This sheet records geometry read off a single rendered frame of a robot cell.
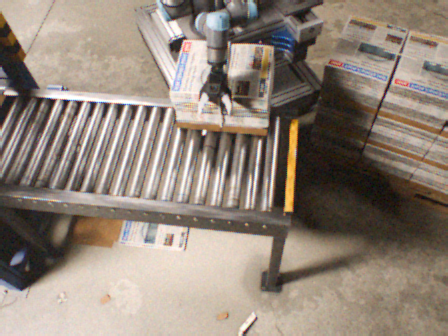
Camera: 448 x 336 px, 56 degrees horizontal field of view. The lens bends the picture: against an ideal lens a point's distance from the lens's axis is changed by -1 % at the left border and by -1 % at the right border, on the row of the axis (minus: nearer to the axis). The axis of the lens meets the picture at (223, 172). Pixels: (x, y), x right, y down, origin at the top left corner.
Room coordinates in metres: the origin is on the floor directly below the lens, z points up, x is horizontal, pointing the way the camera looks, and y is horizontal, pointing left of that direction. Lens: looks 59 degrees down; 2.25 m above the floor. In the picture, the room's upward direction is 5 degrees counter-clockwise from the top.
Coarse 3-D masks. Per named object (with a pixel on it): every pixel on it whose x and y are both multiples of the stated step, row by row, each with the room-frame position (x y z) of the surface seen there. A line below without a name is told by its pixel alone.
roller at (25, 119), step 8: (32, 104) 1.31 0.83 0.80; (24, 112) 1.26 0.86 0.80; (32, 112) 1.27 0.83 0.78; (24, 120) 1.22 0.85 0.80; (16, 128) 1.18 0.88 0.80; (24, 128) 1.18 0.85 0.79; (16, 136) 1.14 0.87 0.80; (24, 136) 1.16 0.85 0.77; (8, 144) 1.10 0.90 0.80; (16, 144) 1.10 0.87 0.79; (8, 152) 1.05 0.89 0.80; (16, 152) 1.07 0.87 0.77; (0, 160) 1.02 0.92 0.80; (8, 160) 1.02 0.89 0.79; (0, 168) 0.98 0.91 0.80; (8, 168) 0.99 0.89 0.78; (0, 176) 0.94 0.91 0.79
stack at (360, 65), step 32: (352, 32) 1.54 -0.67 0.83; (384, 32) 1.52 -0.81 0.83; (416, 32) 1.51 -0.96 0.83; (352, 64) 1.34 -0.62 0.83; (384, 64) 1.32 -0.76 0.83; (416, 64) 1.30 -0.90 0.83; (352, 96) 1.28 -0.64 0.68; (384, 96) 1.26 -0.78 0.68; (416, 96) 1.15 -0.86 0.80; (320, 128) 1.34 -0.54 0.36; (352, 128) 1.25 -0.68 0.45; (384, 128) 1.18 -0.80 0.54; (416, 128) 1.12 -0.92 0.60; (320, 160) 1.31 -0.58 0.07; (384, 160) 1.15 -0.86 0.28; (416, 160) 1.08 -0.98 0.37; (416, 192) 1.03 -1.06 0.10
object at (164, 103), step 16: (16, 96) 1.37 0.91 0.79; (32, 96) 1.35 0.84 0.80; (48, 96) 1.34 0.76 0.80; (64, 96) 1.33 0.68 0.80; (80, 96) 1.32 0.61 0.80; (96, 96) 1.32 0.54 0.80; (112, 96) 1.31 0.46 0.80; (128, 96) 1.30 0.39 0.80; (272, 112) 1.13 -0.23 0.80; (288, 112) 1.12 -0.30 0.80; (288, 128) 1.10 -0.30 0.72
